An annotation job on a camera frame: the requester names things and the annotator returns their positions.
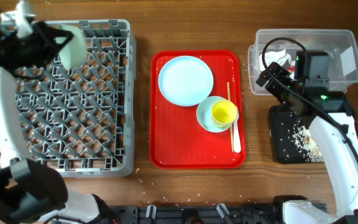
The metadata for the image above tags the black plastic tray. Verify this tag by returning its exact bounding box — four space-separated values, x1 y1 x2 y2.
268 105 306 164

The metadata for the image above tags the yellow cup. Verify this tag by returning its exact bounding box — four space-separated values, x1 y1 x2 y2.
211 100 237 128

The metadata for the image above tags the white plastic fork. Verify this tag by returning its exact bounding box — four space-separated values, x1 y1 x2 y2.
233 110 241 153

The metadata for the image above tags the white napkin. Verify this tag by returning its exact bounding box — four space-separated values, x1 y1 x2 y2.
265 49 295 68

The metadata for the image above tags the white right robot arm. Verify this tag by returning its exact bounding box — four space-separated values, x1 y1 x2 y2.
257 62 358 223

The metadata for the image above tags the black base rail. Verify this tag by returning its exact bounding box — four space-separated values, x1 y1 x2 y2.
110 203 283 224

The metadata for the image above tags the light blue food bowl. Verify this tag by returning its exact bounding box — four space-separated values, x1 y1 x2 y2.
57 24 88 70

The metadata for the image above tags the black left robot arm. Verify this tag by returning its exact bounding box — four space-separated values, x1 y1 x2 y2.
0 21 110 223

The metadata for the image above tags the wooden chopstick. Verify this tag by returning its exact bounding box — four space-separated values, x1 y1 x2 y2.
227 82 234 152

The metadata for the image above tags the grey dishwasher rack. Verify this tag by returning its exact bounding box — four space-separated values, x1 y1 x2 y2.
16 19 136 178

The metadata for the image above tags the clear plastic bin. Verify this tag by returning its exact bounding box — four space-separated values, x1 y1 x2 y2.
248 29 358 96

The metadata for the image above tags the red plastic tray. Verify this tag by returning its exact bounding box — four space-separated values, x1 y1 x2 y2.
149 50 246 169

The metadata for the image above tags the spilled rice food waste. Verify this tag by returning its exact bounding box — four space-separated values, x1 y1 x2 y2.
287 124 324 163

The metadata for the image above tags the large white plate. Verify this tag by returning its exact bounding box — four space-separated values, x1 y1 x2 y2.
158 55 214 106

